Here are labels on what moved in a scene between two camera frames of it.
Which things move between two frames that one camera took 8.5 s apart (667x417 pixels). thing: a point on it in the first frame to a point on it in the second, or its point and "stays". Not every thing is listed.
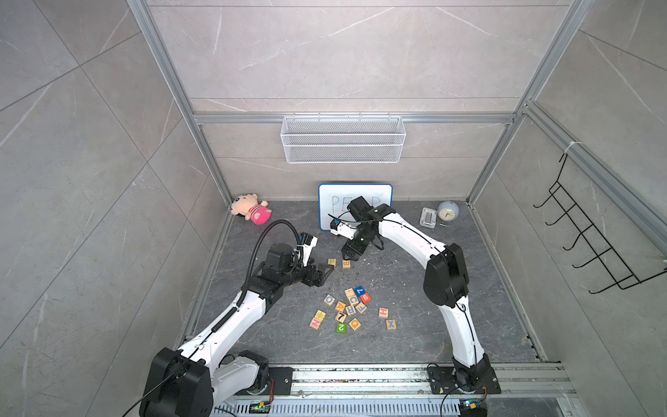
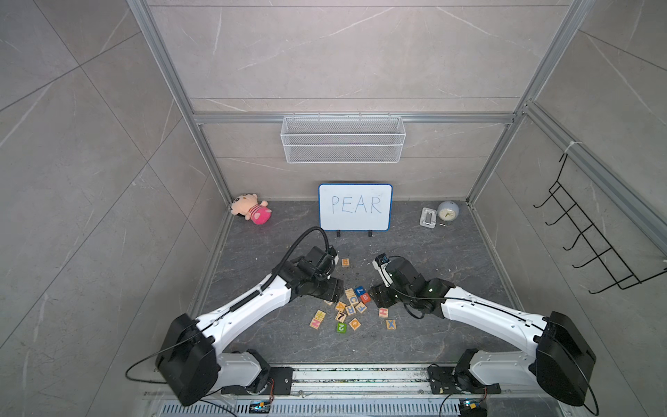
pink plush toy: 247,205 stays
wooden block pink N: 315,323 stays
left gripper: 320,277 to 335,290
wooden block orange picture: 354,324 stays
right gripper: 347,250 to 380,296
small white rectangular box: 428,217 stays
